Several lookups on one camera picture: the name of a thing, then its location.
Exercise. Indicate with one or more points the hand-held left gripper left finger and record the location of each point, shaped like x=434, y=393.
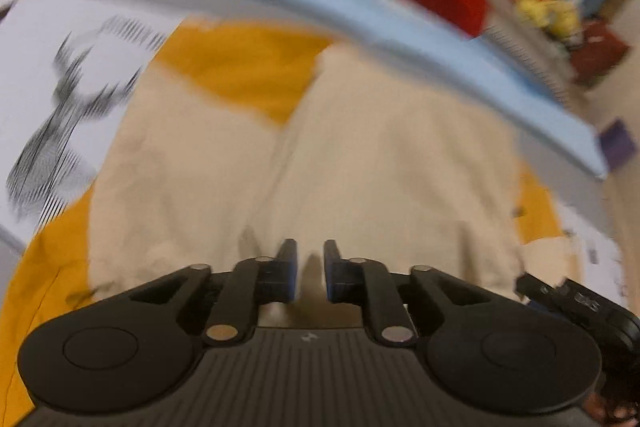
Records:
x=289, y=272

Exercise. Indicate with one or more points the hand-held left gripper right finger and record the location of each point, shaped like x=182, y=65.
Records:
x=331, y=272

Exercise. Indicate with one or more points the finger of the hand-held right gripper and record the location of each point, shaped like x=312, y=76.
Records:
x=540, y=292

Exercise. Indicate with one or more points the beige and yellow jacket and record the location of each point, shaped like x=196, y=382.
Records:
x=375, y=157

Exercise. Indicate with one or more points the maroon cushion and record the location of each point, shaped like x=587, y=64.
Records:
x=597, y=52

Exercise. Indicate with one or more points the light blue folded sheet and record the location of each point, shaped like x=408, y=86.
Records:
x=400, y=22

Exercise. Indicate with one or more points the yellow bear plush toy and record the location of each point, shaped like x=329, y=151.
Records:
x=562, y=17

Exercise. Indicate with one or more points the grey printed bed sheet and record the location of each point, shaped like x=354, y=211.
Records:
x=30, y=72

